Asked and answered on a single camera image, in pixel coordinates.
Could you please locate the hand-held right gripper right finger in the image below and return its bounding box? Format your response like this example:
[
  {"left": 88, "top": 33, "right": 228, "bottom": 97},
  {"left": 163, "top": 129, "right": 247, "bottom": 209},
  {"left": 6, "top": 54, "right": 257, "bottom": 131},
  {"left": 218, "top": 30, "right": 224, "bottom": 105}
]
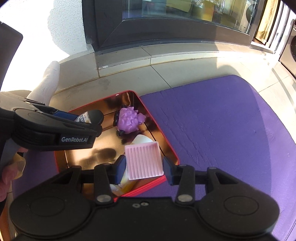
[{"left": 163, "top": 157, "right": 241, "bottom": 206}]

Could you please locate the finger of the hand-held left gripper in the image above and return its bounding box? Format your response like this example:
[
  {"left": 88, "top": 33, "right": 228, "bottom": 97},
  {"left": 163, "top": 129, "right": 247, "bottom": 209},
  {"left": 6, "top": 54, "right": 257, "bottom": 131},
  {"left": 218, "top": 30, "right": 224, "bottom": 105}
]
[{"left": 25, "top": 98, "right": 78, "bottom": 122}]

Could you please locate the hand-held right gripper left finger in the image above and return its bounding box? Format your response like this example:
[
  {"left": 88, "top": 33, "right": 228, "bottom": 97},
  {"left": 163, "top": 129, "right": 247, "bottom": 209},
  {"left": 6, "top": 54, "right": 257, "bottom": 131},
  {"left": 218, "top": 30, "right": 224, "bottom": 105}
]
[{"left": 50, "top": 155, "right": 127, "bottom": 206}]

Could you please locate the small printed object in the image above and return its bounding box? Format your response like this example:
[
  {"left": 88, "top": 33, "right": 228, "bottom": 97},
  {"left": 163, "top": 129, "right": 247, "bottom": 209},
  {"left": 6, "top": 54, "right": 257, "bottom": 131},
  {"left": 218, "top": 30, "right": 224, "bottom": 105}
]
[{"left": 74, "top": 110, "right": 104, "bottom": 127}]

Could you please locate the pink ridged square tile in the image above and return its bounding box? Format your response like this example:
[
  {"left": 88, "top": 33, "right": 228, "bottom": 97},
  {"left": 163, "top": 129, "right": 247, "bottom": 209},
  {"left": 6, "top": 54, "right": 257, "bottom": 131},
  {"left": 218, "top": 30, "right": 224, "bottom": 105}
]
[{"left": 124, "top": 142, "right": 165, "bottom": 181}]

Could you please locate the red tin box gold inside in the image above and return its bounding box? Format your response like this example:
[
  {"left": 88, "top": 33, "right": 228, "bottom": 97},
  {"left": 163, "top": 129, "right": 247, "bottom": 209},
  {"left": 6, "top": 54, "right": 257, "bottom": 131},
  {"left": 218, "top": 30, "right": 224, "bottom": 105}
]
[{"left": 54, "top": 90, "right": 180, "bottom": 198}]

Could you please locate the person's left hand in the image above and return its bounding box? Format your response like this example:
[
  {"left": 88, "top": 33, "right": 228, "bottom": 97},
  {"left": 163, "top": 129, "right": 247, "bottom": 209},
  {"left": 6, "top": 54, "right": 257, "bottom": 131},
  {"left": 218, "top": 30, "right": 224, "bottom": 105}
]
[{"left": 0, "top": 148, "right": 28, "bottom": 202}]

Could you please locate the white bottle yellow label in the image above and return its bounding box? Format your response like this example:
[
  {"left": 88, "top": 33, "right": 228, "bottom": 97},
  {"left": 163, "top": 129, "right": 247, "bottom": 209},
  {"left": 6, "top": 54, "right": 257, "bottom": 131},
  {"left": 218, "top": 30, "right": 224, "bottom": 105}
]
[{"left": 110, "top": 135, "right": 153, "bottom": 195}]

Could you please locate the person's white socked foot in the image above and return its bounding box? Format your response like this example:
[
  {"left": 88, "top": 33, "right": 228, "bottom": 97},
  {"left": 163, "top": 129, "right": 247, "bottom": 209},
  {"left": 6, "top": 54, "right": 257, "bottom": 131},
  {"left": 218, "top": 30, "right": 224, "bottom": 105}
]
[{"left": 25, "top": 61, "right": 61, "bottom": 105}]

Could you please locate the purple spiky toy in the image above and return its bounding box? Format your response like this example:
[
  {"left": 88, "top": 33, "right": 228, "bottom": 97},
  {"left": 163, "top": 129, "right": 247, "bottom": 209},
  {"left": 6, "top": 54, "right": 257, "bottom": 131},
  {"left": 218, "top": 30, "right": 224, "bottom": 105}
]
[{"left": 113, "top": 105, "right": 147, "bottom": 136}]

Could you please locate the purple mat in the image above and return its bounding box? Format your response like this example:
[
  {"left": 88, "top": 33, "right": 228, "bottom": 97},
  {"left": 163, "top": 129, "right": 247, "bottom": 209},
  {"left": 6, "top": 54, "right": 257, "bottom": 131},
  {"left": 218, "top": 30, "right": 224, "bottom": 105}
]
[{"left": 10, "top": 74, "right": 294, "bottom": 241}]

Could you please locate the dark cloth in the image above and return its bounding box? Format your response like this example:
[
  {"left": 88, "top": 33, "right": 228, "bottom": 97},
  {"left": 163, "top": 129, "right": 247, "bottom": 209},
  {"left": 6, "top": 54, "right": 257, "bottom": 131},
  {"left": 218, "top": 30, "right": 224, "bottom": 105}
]
[{"left": 0, "top": 21, "right": 24, "bottom": 93}]

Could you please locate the washing machine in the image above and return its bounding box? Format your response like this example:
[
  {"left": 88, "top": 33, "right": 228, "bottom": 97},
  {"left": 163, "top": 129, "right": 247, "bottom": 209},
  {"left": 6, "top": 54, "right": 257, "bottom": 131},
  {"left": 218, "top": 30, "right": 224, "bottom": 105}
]
[{"left": 278, "top": 19, "right": 296, "bottom": 78}]

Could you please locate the yellow curtain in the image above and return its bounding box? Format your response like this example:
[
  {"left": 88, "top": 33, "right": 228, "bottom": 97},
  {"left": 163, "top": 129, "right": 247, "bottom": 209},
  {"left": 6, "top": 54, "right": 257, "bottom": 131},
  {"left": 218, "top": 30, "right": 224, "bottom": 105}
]
[{"left": 254, "top": 0, "right": 276, "bottom": 44}]

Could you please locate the dark window frame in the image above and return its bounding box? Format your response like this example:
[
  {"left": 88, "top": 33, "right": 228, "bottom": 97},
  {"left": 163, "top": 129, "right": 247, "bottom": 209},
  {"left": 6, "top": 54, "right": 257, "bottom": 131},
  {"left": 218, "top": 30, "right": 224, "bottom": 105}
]
[{"left": 82, "top": 0, "right": 263, "bottom": 55}]

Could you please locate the white sliding door frame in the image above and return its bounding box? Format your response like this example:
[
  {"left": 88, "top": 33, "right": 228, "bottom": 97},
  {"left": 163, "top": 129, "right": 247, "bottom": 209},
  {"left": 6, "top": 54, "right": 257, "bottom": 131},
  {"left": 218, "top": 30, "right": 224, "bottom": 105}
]
[{"left": 265, "top": 0, "right": 292, "bottom": 54}]

